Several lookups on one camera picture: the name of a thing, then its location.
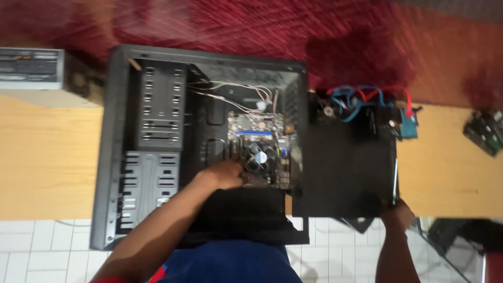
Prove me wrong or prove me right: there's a red carpet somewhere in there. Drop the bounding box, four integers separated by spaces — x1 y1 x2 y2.
0 0 503 111

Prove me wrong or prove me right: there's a person's left hand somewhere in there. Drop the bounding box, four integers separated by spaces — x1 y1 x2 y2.
203 160 246 192

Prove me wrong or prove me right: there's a dark chair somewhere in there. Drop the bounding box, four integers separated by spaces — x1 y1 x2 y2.
426 218 503 283

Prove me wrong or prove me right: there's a green board hard drive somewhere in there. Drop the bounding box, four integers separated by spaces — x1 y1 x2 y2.
463 110 503 157

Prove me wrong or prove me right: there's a blue data cable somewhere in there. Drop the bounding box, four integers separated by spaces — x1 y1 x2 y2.
330 85 395 123

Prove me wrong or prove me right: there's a green handled screwdriver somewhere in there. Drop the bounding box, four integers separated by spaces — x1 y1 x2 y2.
392 157 399 206

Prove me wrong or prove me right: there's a black heap of computer parts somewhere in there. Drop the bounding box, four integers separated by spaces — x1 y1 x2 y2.
310 91 403 140

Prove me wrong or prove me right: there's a grey metal drive unit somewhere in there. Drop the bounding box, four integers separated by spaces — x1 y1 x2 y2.
0 47 66 90

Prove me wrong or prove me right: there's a green computer motherboard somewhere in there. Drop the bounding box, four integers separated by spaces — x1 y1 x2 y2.
227 112 300 189

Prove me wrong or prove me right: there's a flat black object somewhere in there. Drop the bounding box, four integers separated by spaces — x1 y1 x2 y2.
341 217 375 235

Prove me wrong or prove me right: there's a black metal drive cage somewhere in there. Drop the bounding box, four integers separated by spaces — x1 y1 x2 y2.
119 59 188 230

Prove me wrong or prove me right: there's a black processor cooling fan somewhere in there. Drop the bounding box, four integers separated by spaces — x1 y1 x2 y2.
244 141 277 174

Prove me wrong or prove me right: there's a small blue circuit board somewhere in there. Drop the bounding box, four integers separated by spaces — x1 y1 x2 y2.
400 108 419 139

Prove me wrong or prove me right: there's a person's blue shirt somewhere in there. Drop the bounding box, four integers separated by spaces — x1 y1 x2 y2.
149 239 304 283

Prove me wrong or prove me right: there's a white and pink wire bundle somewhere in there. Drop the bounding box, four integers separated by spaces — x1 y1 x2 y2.
186 80 280 115

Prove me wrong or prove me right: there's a red data cable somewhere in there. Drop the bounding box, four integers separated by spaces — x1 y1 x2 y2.
326 85 415 118

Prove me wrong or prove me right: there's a black case side panel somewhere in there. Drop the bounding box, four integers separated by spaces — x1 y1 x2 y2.
302 116 400 219

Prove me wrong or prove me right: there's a beige box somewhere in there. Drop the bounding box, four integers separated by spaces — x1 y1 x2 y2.
0 51 103 109

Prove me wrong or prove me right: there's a black open computer case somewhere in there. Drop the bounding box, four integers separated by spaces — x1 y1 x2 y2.
90 44 311 251

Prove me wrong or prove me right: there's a person's right hand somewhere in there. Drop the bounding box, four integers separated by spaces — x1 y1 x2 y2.
380 199 416 233

